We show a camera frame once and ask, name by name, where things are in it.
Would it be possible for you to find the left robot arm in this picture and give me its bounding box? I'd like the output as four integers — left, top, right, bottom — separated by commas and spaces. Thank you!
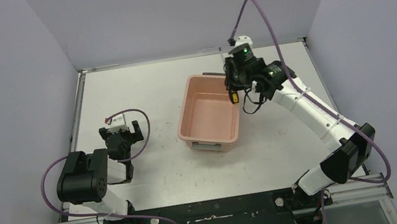
56, 120, 144, 224

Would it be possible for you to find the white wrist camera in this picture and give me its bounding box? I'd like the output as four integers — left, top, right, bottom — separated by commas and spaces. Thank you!
105, 113, 129, 133
227, 35, 253, 47

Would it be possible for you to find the pink plastic bin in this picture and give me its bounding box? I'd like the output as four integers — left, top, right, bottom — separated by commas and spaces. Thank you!
178, 74, 240, 153

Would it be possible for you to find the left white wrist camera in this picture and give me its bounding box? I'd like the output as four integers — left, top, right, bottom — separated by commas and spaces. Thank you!
105, 113, 129, 133

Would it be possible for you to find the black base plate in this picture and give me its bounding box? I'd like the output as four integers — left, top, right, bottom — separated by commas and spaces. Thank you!
101, 188, 333, 224

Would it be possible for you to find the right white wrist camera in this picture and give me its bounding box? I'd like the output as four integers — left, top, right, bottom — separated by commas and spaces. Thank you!
227, 35, 253, 47

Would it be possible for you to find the black yellow screwdriver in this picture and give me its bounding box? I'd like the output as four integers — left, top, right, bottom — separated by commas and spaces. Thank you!
219, 47, 239, 105

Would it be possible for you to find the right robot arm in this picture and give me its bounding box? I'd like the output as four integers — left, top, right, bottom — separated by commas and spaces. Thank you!
224, 43, 375, 208

